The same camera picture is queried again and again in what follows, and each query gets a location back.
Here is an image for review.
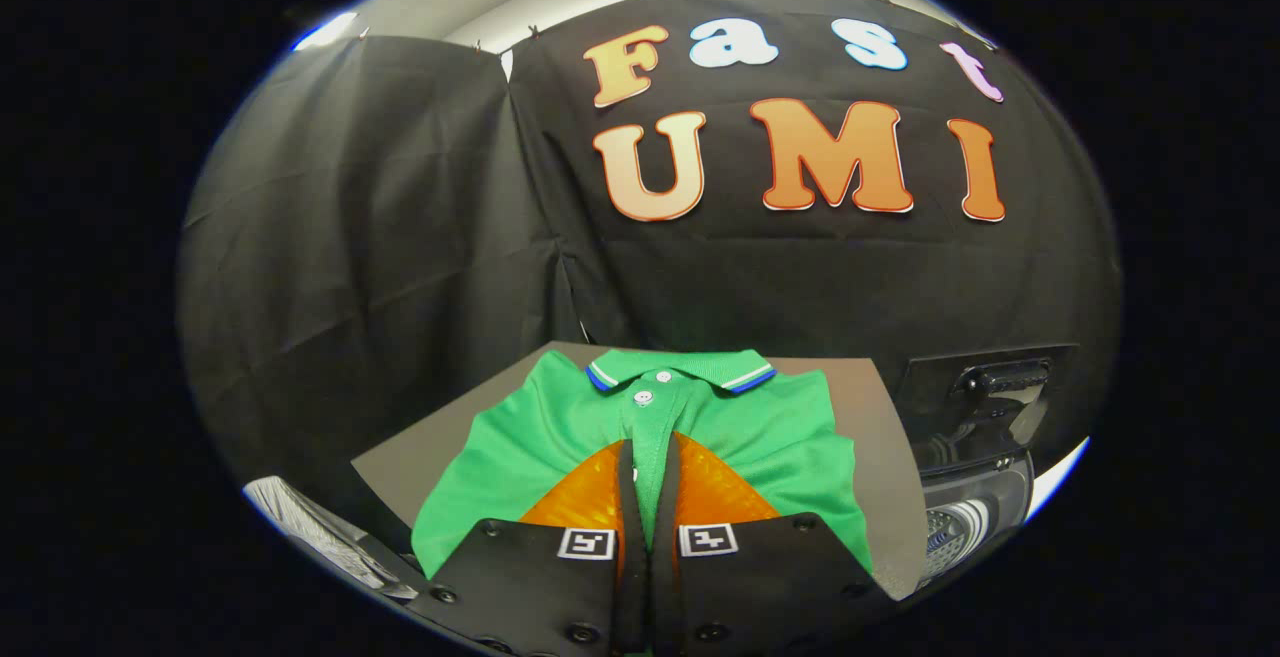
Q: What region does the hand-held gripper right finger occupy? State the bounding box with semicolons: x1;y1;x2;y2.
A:
650;432;896;657

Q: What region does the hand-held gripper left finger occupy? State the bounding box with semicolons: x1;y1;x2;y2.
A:
412;437;653;657

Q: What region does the green polo shirt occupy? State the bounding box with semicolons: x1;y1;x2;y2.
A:
410;347;873;580

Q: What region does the grey side table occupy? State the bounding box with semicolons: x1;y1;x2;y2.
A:
350;340;929;603

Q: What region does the white ribbed object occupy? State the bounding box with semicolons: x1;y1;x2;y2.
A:
243;475;421;601

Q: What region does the black backdrop cloth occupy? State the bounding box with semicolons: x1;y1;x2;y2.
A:
178;0;1123;538

